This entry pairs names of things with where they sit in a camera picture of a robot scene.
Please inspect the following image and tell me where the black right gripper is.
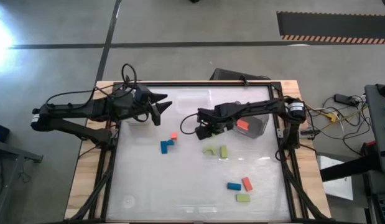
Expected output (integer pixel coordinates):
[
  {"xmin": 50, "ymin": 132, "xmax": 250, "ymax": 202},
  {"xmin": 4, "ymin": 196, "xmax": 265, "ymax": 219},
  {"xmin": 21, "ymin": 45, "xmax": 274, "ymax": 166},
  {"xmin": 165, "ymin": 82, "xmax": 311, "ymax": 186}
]
[{"xmin": 197, "ymin": 106, "xmax": 228, "ymax": 138}]

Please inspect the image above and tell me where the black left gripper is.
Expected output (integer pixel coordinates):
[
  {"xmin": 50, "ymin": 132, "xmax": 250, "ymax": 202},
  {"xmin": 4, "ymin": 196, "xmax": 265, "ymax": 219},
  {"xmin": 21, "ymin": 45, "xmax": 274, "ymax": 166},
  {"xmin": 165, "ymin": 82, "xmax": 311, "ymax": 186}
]
[{"xmin": 113, "ymin": 89, "xmax": 174, "ymax": 126}]

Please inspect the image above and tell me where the green arch block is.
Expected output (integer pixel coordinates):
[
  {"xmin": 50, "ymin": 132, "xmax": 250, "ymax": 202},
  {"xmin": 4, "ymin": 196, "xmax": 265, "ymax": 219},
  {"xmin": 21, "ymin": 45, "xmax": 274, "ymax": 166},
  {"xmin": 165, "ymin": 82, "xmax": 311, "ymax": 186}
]
[{"xmin": 202, "ymin": 146, "xmax": 219, "ymax": 157}]

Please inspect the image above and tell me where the orange rectangular block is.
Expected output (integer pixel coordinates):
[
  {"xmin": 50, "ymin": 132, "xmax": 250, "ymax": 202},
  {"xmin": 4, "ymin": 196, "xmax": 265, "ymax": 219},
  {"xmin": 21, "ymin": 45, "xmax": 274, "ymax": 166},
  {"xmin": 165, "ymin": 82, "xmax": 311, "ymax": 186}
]
[{"xmin": 236, "ymin": 118, "xmax": 250, "ymax": 131}]

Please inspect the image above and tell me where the long orange block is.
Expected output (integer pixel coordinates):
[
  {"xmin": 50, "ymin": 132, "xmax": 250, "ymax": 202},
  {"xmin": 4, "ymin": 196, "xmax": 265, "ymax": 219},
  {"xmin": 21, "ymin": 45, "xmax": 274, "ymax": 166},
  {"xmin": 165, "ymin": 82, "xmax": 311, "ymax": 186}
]
[{"xmin": 241, "ymin": 176, "xmax": 254, "ymax": 192}]

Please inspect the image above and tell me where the clear translucent plastic bin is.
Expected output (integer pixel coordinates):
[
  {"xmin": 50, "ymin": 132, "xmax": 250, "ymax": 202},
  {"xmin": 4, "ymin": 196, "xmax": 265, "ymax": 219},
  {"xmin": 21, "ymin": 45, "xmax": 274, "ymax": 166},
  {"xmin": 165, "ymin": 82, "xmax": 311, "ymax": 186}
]
[{"xmin": 175, "ymin": 89, "xmax": 212, "ymax": 115}]

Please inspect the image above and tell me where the grey translucent plastic bin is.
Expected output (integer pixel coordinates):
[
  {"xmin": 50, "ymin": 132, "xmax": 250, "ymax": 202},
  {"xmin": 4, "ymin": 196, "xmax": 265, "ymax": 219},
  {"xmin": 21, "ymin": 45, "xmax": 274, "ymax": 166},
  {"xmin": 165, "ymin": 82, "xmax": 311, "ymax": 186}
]
[{"xmin": 232, "ymin": 112, "xmax": 271, "ymax": 140}]

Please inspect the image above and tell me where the black box behind table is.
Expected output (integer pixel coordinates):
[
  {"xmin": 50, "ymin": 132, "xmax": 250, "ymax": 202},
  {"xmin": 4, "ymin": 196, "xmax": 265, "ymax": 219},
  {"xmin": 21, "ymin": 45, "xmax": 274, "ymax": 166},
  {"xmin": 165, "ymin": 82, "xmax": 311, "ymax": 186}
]
[{"xmin": 209, "ymin": 67, "xmax": 272, "ymax": 83}]

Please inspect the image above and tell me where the black power strip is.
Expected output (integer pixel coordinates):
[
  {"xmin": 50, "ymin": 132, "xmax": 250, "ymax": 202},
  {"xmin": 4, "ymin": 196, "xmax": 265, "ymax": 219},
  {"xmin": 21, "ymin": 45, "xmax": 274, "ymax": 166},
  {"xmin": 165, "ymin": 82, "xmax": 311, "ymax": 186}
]
[{"xmin": 333, "ymin": 93, "xmax": 361, "ymax": 106}]

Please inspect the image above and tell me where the black cart leg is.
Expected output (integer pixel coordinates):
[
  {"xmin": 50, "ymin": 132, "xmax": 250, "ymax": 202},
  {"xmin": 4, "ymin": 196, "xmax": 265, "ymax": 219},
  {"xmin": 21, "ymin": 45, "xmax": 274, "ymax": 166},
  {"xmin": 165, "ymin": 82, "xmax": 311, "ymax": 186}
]
[{"xmin": 319, "ymin": 151, "xmax": 383, "ymax": 183}]

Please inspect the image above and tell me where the white paper sheet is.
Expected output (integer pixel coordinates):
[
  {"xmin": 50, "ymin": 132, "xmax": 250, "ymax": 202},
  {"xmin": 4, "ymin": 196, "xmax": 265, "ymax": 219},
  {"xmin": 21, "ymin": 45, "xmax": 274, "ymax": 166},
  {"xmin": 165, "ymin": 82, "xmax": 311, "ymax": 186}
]
[{"xmin": 316, "ymin": 154, "xmax": 355, "ymax": 201}]

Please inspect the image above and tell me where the grey metal stand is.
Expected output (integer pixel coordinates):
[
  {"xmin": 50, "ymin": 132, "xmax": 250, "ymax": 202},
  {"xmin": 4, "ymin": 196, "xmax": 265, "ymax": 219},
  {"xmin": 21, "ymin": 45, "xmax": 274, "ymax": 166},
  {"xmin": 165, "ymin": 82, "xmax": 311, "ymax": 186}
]
[{"xmin": 0, "ymin": 139, "xmax": 44, "ymax": 224}]

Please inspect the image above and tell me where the black hazard striped floor mat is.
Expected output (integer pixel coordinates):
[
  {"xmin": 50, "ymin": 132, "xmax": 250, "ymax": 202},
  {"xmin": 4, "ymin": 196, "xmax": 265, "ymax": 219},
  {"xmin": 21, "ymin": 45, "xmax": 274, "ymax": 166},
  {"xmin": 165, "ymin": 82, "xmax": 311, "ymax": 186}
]
[{"xmin": 276, "ymin": 11, "xmax": 385, "ymax": 45}]

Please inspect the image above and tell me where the grey cart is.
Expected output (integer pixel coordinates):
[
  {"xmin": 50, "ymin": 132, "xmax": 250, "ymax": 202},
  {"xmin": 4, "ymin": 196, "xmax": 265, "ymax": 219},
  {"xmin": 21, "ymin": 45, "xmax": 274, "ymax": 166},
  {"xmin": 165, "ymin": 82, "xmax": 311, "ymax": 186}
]
[{"xmin": 364, "ymin": 83, "xmax": 385, "ymax": 175}]

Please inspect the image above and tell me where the black device with blue light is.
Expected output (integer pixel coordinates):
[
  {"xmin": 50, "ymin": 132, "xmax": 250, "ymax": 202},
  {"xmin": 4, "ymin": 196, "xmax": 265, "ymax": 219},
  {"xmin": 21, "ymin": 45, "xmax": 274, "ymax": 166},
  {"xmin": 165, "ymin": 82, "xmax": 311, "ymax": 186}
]
[{"xmin": 0, "ymin": 121, "xmax": 11, "ymax": 144}]

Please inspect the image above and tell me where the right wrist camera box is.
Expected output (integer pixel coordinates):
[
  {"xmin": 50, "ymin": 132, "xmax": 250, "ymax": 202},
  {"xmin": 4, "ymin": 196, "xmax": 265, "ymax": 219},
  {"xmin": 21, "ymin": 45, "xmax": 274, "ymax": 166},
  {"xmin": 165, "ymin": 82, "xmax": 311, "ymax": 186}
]
[{"xmin": 195, "ymin": 126, "xmax": 212, "ymax": 141}]

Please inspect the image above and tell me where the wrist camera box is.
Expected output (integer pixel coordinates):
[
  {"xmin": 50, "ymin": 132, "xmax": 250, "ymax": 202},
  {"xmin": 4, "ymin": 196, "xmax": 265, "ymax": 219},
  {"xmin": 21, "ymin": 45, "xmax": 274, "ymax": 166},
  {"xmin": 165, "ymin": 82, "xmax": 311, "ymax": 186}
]
[
  {"xmin": 135, "ymin": 83, "xmax": 151, "ymax": 105},
  {"xmin": 195, "ymin": 126, "xmax": 212, "ymax": 141}
]

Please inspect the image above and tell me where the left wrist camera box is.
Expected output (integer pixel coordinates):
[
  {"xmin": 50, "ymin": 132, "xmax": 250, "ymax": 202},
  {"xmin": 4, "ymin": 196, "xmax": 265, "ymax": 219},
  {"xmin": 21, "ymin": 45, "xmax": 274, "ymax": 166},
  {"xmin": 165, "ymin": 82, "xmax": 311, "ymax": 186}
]
[{"xmin": 135, "ymin": 83, "xmax": 151, "ymax": 105}]

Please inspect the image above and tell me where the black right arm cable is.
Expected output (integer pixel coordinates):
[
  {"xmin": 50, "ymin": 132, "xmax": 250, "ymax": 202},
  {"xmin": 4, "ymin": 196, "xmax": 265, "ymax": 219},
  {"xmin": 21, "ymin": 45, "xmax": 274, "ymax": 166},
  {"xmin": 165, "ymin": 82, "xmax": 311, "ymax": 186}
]
[{"xmin": 179, "ymin": 111, "xmax": 201, "ymax": 136}]

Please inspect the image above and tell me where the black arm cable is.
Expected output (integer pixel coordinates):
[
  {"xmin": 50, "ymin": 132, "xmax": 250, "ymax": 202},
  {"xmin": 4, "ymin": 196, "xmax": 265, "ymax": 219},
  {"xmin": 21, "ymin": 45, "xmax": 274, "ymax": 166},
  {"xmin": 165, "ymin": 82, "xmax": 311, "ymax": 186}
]
[
  {"xmin": 179, "ymin": 111, "xmax": 201, "ymax": 136},
  {"xmin": 45, "ymin": 63, "xmax": 139, "ymax": 107}
]

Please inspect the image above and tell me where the black aluminium table frame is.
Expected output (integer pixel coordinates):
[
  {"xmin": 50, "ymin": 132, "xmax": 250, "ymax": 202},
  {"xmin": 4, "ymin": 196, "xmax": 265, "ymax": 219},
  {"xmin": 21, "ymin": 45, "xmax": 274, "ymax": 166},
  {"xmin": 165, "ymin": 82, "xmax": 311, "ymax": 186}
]
[{"xmin": 67, "ymin": 81, "xmax": 328, "ymax": 223}]

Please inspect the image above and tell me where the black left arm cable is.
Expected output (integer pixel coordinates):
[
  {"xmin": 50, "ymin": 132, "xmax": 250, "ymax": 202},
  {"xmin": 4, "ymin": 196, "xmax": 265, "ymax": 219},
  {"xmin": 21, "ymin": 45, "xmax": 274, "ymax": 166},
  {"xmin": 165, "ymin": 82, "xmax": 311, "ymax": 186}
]
[{"xmin": 45, "ymin": 63, "xmax": 139, "ymax": 107}]

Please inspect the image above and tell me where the yellow cable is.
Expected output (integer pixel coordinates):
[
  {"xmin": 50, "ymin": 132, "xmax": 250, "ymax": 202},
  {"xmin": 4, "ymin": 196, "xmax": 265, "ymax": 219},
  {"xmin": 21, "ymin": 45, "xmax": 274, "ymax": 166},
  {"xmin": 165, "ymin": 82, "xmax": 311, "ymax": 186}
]
[{"xmin": 309, "ymin": 105, "xmax": 368, "ymax": 129}]

